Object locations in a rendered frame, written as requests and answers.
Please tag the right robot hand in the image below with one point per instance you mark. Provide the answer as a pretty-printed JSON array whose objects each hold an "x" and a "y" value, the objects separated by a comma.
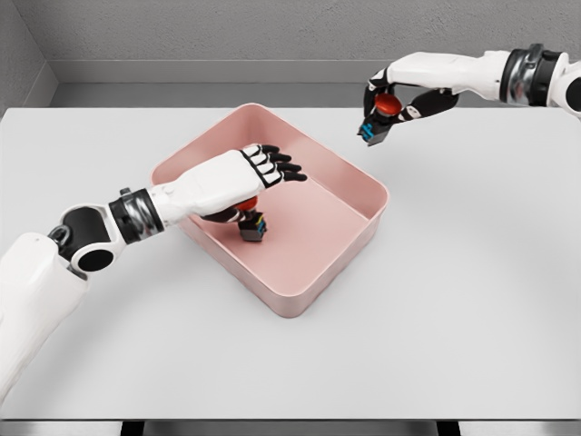
[{"x": 413, "y": 72}]

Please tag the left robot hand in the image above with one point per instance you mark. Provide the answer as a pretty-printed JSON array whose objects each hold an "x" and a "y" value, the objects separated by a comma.
[{"x": 231, "y": 176}]

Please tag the red-button switch with yellow clip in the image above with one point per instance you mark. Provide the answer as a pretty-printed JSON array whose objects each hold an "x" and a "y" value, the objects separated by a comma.
[{"x": 254, "y": 224}]

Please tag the red-button switch with blue clips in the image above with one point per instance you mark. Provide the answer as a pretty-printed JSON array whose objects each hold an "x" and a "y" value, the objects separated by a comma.
[{"x": 379, "y": 118}]

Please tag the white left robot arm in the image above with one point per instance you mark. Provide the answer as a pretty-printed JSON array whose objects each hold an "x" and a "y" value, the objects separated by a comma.
[{"x": 68, "y": 254}]

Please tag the pink square basket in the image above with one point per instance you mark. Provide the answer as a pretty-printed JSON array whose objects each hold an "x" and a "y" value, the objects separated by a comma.
[{"x": 290, "y": 236}]

